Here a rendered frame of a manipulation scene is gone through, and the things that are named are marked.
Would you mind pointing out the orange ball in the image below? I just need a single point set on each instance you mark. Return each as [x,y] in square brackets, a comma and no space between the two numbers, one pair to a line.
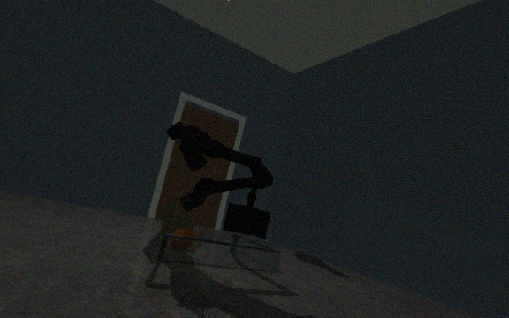
[182,232]

